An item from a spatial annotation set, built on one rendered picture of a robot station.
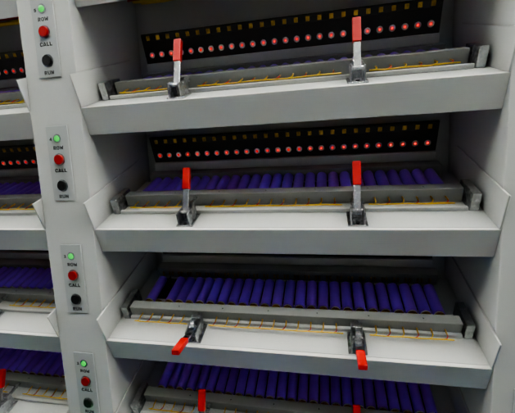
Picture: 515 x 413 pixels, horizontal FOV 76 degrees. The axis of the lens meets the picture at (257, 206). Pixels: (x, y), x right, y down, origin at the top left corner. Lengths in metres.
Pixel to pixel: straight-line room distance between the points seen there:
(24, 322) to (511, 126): 0.87
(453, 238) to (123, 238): 0.50
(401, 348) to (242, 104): 0.44
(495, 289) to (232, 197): 0.41
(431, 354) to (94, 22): 0.76
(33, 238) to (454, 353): 0.71
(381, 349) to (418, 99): 0.37
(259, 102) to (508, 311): 0.44
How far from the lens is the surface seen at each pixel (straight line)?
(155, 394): 0.78
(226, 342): 0.60
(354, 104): 0.50
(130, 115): 0.57
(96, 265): 0.63
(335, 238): 0.50
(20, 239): 0.73
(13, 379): 0.97
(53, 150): 0.65
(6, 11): 0.75
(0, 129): 0.74
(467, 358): 0.61
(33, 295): 0.83
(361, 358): 0.52
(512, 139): 0.53
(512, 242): 0.55
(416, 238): 0.51
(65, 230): 0.65
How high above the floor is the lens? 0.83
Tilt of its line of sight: 8 degrees down
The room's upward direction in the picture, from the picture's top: 2 degrees counter-clockwise
